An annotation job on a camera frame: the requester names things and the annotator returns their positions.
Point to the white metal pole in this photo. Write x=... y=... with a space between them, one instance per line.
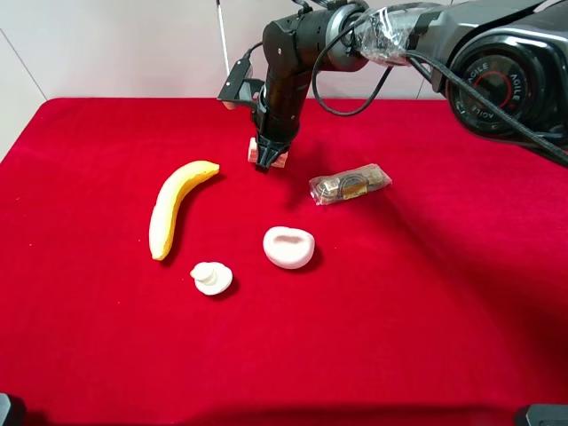
x=221 y=25

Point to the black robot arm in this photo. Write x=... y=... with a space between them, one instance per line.
x=501 y=65

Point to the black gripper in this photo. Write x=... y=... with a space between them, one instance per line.
x=277 y=120

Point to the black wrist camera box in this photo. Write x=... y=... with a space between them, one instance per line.
x=240 y=88

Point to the white foam mushroom shape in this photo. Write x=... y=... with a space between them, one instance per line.
x=211 y=278

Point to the clear wrapped snack bar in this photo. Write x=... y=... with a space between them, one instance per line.
x=348 y=184

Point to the white foam bowl shape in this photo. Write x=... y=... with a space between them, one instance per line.
x=289 y=248

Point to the yellow banana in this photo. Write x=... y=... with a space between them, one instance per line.
x=164 y=215

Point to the pink layered wafer block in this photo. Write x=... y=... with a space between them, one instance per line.
x=253 y=154

